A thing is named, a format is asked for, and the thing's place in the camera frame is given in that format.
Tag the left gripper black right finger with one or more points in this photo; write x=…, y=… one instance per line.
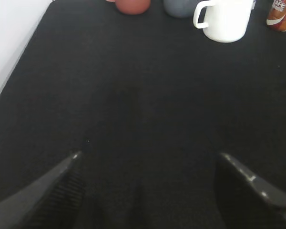
x=244, y=199

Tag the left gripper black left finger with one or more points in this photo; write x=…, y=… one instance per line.
x=53, y=201

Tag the white ceramic mug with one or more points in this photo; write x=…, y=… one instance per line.
x=223, y=20

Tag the red-brown ceramic cup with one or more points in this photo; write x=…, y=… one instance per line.
x=132, y=7

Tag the black table mat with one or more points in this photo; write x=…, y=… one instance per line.
x=150, y=102

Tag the grey ceramic mug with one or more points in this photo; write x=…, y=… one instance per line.
x=180, y=8

